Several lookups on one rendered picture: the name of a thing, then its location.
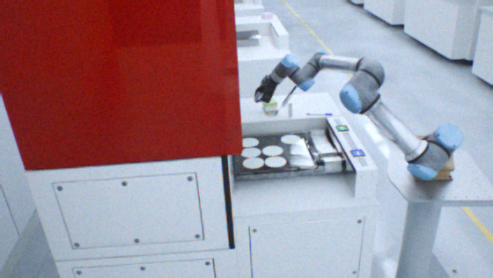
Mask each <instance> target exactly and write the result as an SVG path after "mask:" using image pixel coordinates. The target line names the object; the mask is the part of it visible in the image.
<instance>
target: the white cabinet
mask: <svg viewBox="0 0 493 278"><path fill-rule="evenodd" d="M378 216H379V205H369V206H363V207H358V208H339V209H328V210H316V211H306V212H296V213H284V214H274V215H263V216H242V217H234V228H235V238H236V248H237V261H238V272H239V278H370V276H371V269H372V255H373V247H374V239H375V233H376V230H377V224H378Z"/></svg>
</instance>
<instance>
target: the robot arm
mask: <svg viewBox="0 0 493 278"><path fill-rule="evenodd" d="M298 64H299V59H298V58H297V57H296V56H295V55H294V54H287V55H285V57H284V58H282V59H281V61H280V62H279V63H278V64H277V65H276V66H275V68H274V69H272V70H271V73H270V74H269V76H267V75H266V76H265V77H264V78H263V79H262V80H261V86H259V87H257V89H256V91H255V95H254V102H256V103H261V102H265V103H269V101H270V100H271V98H272V96H273V93H274V91H275V89H276V86H277V85H278V84H280V83H281V82H282V81H284V80H285V78H286V77H288V78H289V79H290V80H291V81H292V82H293V83H295V84H296V85H297V86H298V87H299V88H301V89H302V90H303V91H308V90H309V89H310V88H311V86H313V84H314V81H313V79H314V78H315V76H316V75H317V74H318V73H319V72H320V71H321V70H325V71H332V72H337V73H342V74H348V75H353V77H352V78H351V79H350V80H349V81H348V82H347V83H346V84H345V85H344V86H343V88H342V90H341V91H340V94H339V96H340V100H341V102H342V103H343V105H344V106H345V107H346V109H347V110H348V111H350V112H351V113H354V114H357V113H359V114H360V115H366V116H367V117H368V118H369V119H370V120H371V122H372V123H373V124H374V125H375V126H376V127H377V128H378V129H379V130H380V131H381V132H382V133H383V134H384V135H386V136H388V137H389V138H390V140H391V141H392V142H393V143H394V144H395V145H396V146H397V147H398V148H399V149H400V150H401V151H402V152H403V153H404V154H405V161H406V162H407V163H408V165H407V166H406V168H407V170H408V171H409V172H410V173H412V174H413V175H415V176H416V177H417V178H419V179H422V180H427V181H430V180H432V179H433V178H434V177H435V176H436V175H438V172H439V171H440V170H441V169H442V167H443V165H444V164H445V162H447V161H448V160H449V159H450V158H451V156H452V154H453V153H454V151H455V150H456V149H457V148H459V147H460V146H461V145H462V143H463V141H464V135H463V133H462V131H461V129H460V128H459V127H457V126H456V125H454V124H452V123H444V124H442V125H440V126H438V127H437V128H436V130H435V131H434V132H433V133H432V135H427V136H424V137H423V138H422V139H421V140H420V139H419V138H418V137H417V136H415V135H414V134H413V133H412V132H411V131H410V130H409V129H408V128H407V127H406V125H405V124H404V123H403V122H402V121H401V120H400V119H399V118H398V117H397V116H396V115H395V114H394V113H393V112H392V111H391V110H390V109H389V108H388V106H387V105H386V104H385V103H384V102H382V101H381V95H380V94H379V93H378V90H379V88H380V87H381V86H382V85H383V83H384V82H385V80H384V78H385V72H384V70H383V68H382V66H381V63H380V62H378V61H377V60H375V59H373V58H370V57H361V58H360V59H356V58H348V57H339V56H331V55H330V54H329V53H328V52H327V51H325V50H319V51H318V52H317V53H315V54H314V55H313V57H312V58H311V59H310V60H309V61H308V62H307V63H306V64H305V66H304V67H303V68H302V69H301V68H300V67H299V66H298ZM262 94H263V95H262ZM261 95H262V97H261ZM259 97H261V98H260V99H259Z"/></svg>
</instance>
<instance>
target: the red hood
mask: <svg viewBox="0 0 493 278"><path fill-rule="evenodd" d="M0 92H1V95H2V100H3V103H4V107H5V110H6V113H7V115H8V117H9V123H10V125H11V130H12V133H13V135H14V137H15V140H16V143H17V145H18V153H19V155H20V158H21V160H22V163H23V166H24V167H25V170H26V171H28V170H39V169H49V168H59V167H70V166H91V165H112V164H124V163H135V162H145V161H157V160H167V159H179V158H191V157H212V156H223V155H238V154H242V151H243V137H242V124H241V108H240V94H239V61H238V47H237V33H236V18H235V8H234V0H0Z"/></svg>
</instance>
